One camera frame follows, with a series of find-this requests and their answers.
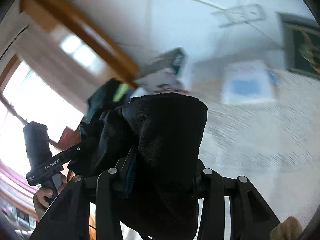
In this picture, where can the black garment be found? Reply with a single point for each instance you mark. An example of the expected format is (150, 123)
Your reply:
(164, 132)

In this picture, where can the stack of folded clothes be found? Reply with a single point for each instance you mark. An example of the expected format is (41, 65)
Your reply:
(111, 94)

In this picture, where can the person's left hand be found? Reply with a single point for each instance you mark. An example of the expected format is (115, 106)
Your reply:
(40, 204)

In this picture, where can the dark brown wooden cabinet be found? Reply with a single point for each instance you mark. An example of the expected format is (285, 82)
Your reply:
(69, 138)

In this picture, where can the pale curtain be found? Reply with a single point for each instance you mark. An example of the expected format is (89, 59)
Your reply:
(62, 60)

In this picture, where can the grey printed cardboard box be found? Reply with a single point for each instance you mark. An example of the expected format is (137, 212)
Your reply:
(162, 74)

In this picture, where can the white blue flat package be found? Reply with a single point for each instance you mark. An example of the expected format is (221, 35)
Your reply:
(247, 82)

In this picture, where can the dark green gold box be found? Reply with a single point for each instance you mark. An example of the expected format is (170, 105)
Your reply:
(301, 44)

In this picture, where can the wooden door frame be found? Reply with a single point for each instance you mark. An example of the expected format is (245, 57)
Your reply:
(51, 13)

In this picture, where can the white wall socket strip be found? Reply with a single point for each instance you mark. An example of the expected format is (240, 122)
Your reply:
(239, 15)

